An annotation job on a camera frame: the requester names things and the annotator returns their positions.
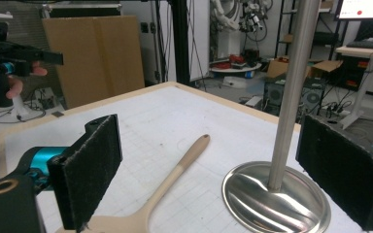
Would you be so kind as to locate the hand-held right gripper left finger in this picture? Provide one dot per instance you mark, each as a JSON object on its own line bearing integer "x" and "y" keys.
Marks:
{"x": 87, "y": 174}

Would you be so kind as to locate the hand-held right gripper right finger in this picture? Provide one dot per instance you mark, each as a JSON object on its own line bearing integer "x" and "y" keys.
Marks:
{"x": 346, "y": 174}

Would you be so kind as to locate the wooden spoon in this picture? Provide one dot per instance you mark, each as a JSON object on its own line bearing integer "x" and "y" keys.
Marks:
{"x": 175, "y": 174}

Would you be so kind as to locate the steel utensil stand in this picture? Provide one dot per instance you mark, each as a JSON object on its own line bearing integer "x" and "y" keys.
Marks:
{"x": 291, "y": 97}

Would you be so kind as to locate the brown cardboard sheet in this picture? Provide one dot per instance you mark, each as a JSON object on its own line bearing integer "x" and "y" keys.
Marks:
{"x": 94, "y": 58}

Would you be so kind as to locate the black computer tower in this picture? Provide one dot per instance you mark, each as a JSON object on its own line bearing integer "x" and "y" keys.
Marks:
{"x": 312, "y": 98}
{"x": 273, "y": 97}

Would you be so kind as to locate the white grid mat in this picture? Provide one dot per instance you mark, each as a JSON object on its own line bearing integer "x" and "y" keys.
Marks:
{"x": 162, "y": 123}

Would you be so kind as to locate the white desk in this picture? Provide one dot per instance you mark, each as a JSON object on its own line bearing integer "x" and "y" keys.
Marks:
{"x": 362, "y": 53}

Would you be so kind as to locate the small open cardboard box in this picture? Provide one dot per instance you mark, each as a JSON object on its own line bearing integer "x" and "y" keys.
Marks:
{"x": 278, "y": 68}

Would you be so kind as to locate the black keyboard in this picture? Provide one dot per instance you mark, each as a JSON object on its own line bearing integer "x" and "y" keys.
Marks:
{"x": 372, "y": 43}

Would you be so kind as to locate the black metal shelf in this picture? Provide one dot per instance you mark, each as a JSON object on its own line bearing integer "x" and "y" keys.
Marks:
{"x": 323, "y": 35}

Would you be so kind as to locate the round white table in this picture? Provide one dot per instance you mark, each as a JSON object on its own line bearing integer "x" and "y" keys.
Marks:
{"x": 236, "y": 68}

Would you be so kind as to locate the computer monitor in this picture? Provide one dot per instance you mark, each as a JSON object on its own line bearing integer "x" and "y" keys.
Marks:
{"x": 366, "y": 8}

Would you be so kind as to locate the white robot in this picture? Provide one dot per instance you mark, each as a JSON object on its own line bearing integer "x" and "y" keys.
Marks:
{"x": 228, "y": 29}

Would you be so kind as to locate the black metal frame post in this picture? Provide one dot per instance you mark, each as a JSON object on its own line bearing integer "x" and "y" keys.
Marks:
{"x": 181, "y": 42}

